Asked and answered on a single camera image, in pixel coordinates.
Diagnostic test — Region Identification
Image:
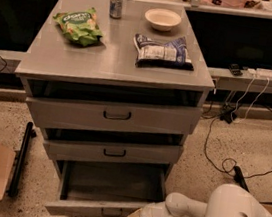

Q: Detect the grey bottom drawer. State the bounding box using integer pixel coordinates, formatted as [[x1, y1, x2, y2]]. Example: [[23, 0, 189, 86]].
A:
[[45, 161, 167, 217]]

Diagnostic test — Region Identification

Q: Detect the grey drawer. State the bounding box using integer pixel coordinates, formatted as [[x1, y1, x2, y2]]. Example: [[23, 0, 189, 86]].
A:
[[43, 139, 183, 164], [45, 161, 167, 217], [26, 97, 201, 135]]

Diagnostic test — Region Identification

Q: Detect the grey middle drawer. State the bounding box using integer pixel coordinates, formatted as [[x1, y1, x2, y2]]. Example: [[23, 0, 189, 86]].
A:
[[43, 139, 183, 164]]

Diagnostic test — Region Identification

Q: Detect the grey top drawer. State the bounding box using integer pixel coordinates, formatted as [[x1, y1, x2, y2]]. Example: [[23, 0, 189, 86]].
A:
[[26, 97, 201, 135]]

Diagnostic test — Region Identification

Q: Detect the grey drawer cabinet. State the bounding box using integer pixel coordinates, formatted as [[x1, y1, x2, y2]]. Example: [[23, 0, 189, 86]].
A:
[[0, 0, 226, 198]]

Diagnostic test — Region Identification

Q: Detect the black bar right floor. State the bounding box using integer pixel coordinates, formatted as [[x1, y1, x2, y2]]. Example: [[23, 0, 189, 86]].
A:
[[233, 166, 249, 191]]

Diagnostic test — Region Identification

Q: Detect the black bar floor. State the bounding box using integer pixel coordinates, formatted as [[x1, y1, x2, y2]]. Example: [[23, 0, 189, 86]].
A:
[[233, 166, 249, 191], [8, 122, 36, 197]]

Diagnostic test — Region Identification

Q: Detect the black bar left floor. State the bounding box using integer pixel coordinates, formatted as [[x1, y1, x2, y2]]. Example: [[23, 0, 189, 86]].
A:
[[8, 122, 36, 197]]

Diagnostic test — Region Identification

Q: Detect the black power adapter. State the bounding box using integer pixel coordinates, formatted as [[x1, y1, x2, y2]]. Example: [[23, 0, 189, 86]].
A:
[[220, 111, 237, 124]]

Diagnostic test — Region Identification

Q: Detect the blue white snack bag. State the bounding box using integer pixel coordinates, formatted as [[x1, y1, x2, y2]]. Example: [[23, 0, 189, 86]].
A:
[[133, 34, 194, 71]]

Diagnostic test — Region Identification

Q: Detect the black phone on ledge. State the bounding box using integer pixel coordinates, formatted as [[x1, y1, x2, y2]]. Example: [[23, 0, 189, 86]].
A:
[[229, 64, 243, 77]]

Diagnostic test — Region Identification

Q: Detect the white power strip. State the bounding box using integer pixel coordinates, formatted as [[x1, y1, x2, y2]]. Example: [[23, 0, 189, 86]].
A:
[[247, 68, 272, 79]]

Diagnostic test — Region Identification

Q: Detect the green chip bag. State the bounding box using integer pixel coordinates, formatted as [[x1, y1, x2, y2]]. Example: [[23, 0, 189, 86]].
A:
[[53, 7, 103, 47]]

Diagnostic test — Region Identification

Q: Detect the white empty bowl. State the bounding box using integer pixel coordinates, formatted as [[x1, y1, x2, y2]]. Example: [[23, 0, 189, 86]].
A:
[[145, 8, 182, 32]]

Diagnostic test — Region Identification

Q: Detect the black floor cable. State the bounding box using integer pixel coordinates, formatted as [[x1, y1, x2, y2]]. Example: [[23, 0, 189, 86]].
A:
[[200, 115, 272, 184]]

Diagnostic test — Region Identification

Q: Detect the white charging cable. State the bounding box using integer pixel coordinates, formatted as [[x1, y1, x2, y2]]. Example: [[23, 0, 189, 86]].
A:
[[231, 72, 272, 127]]

